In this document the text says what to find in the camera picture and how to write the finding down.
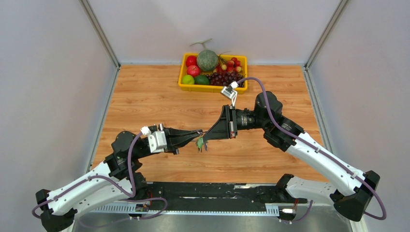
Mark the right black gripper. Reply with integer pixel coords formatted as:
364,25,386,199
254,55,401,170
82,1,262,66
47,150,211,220
203,104,269,140

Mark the metal keyring with keys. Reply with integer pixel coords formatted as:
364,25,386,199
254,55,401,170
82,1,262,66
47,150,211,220
195,132,208,153

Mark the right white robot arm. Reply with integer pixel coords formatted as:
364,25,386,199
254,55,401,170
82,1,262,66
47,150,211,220
203,91,380,222

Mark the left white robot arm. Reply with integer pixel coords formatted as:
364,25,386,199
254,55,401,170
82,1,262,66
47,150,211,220
31,126,203,232

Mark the dark purple grape bunch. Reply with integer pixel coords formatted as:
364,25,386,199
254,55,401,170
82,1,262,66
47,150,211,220
205,72,245,86

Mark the dark green avocado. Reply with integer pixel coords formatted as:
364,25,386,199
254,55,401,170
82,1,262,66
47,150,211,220
194,75,210,85

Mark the light green lime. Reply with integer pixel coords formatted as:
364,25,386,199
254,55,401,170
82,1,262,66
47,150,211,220
181,74,195,85

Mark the pink red apple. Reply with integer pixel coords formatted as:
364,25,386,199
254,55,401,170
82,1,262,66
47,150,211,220
187,65,201,77

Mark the red cherry bunch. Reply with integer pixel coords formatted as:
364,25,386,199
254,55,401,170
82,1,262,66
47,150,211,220
214,52,245,73

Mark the green netted melon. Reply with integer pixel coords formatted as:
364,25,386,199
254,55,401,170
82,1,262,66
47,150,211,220
190,38,219,72

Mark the yellow plastic tray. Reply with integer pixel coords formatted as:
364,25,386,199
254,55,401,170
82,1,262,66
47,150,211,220
177,53,248,93

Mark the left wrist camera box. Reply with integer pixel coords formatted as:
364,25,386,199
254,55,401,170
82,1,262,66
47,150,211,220
147,123,167,153

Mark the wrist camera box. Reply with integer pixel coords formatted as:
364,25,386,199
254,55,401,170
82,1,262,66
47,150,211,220
220,86,238,107
147,123,167,153

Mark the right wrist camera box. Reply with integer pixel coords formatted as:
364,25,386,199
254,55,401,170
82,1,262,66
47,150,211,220
220,86,238,107

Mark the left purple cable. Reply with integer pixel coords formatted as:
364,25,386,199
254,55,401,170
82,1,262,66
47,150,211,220
31,126,170,220

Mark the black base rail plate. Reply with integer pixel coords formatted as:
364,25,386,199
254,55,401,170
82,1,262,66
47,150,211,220
132,182,308,210

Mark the white slotted cable duct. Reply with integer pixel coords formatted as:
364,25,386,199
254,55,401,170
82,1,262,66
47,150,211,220
91,201,280,217

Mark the left aluminium corner post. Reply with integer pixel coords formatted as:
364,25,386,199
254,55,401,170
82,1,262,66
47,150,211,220
79,0,121,70

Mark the aluminium corner post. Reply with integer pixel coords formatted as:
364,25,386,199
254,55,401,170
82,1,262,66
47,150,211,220
304,0,350,70
79,0,121,70

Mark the right aluminium corner post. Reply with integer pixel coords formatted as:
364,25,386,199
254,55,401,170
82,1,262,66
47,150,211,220
304,0,350,70

